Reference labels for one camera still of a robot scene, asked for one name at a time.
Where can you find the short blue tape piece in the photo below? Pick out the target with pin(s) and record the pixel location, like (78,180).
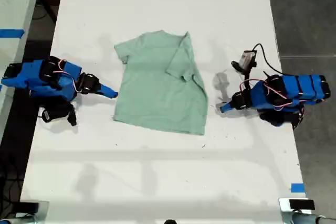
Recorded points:
(297,187)

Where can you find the grey metal pipe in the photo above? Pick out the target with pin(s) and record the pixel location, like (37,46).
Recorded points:
(309,219)
(15,220)

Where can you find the pale green T-shirt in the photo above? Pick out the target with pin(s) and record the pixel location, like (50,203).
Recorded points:
(157,87)

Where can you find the round black object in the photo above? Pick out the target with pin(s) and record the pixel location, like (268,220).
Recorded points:
(170,222)

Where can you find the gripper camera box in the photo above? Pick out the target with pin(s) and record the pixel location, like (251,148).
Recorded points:
(247,58)
(50,115)

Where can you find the long blue tape strip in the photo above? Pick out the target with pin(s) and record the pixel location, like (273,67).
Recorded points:
(11,33)

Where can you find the white side table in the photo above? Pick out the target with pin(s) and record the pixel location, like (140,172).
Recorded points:
(13,1)

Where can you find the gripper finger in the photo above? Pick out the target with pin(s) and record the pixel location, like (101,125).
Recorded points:
(228,107)
(98,94)
(107,90)

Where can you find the blue and black arm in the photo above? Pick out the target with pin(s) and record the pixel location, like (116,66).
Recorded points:
(34,77)
(288,90)

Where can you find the small black box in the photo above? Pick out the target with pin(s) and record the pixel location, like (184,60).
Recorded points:
(302,204)
(29,207)

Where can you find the gripper camera stalk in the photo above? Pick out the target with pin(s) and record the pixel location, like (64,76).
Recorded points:
(245,72)
(68,113)

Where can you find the metal table bracket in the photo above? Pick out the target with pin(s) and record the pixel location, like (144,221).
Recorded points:
(43,212)
(284,211)

